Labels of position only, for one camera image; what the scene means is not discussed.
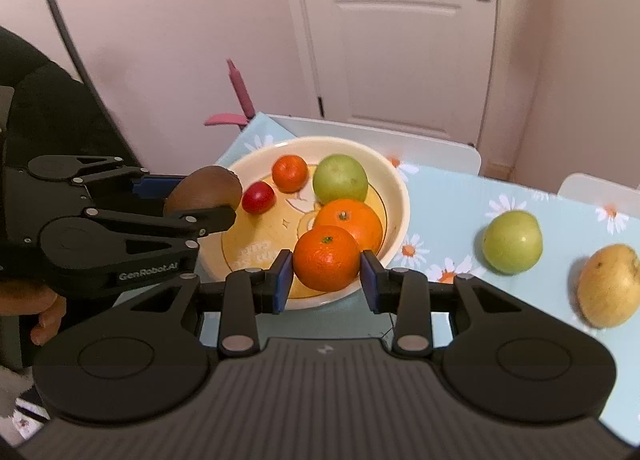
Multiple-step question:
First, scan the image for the person left hand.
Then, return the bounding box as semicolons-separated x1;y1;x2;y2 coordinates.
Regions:
0;280;66;346

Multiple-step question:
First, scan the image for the white door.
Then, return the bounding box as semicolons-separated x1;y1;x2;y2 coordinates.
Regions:
290;0;497;145

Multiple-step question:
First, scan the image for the white chair back right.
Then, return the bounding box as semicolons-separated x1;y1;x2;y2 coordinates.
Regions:
558;173;640;218

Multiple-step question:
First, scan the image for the cream duck plate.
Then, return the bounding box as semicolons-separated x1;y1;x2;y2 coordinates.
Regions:
198;135;411;311

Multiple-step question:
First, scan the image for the black curved cable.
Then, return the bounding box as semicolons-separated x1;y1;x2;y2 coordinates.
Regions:
0;0;139;167

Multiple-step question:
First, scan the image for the red cherry tomato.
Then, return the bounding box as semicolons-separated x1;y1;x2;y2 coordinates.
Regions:
242;180;276;215

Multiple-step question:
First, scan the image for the small tangerine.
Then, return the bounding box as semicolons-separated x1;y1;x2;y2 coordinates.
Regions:
271;154;308;194

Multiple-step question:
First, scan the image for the green apple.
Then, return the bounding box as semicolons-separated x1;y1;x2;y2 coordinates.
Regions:
312;154;369;204
482;210;544;275

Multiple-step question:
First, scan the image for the blue daisy tablecloth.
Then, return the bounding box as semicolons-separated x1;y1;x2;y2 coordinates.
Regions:
198;113;639;445

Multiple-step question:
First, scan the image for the brown kiwi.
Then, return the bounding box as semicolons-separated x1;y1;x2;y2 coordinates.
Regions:
164;165;243;215

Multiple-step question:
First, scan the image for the pink handled tool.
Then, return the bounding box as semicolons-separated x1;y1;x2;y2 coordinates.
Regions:
203;58;257;129

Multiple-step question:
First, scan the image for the yellow pear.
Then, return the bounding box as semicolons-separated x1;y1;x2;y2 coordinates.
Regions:
576;243;639;329

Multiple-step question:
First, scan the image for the orange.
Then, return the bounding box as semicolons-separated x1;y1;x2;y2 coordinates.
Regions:
314;199;384;252
293;225;360;292

